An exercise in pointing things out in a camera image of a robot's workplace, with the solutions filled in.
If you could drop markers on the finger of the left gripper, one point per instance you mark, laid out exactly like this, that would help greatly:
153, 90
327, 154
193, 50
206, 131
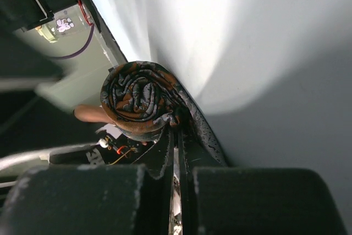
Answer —
29, 122

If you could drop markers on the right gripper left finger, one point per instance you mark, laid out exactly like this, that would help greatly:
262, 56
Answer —
86, 199

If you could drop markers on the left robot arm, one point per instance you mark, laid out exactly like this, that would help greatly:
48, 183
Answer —
27, 14

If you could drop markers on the orange grey patterned tie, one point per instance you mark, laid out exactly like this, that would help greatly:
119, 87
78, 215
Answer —
142, 99

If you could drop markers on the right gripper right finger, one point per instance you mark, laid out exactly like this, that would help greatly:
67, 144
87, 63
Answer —
235, 200

